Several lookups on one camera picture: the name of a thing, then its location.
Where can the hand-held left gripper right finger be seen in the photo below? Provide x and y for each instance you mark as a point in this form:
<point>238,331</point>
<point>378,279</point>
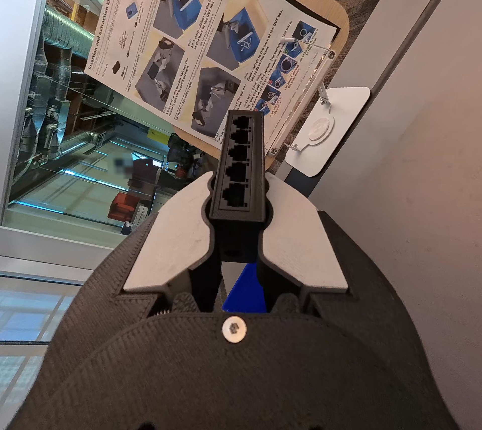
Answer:
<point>297,245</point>

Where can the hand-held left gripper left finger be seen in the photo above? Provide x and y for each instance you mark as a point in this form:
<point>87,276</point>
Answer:
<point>177,241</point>

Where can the black ethernet switch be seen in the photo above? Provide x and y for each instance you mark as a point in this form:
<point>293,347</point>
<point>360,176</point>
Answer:
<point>237,226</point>

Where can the blue plastic bin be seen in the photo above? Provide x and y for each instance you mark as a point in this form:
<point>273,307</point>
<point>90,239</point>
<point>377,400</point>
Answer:
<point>244,290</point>

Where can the red storage case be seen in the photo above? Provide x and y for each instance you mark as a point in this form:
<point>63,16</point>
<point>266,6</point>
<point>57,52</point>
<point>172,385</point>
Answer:
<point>122,206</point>

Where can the small yellow sign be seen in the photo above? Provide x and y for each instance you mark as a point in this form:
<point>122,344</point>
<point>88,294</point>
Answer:
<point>158,136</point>

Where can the white stand base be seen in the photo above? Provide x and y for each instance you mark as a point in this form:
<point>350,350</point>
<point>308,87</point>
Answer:
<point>346,113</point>

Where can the clear poster holder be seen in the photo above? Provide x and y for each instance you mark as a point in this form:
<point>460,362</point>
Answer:
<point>301,98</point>

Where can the large glass window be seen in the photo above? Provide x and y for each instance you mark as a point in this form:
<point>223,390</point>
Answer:
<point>22,309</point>

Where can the printed instruction poster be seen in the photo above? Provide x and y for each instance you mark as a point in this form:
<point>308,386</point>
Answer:
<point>169,23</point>

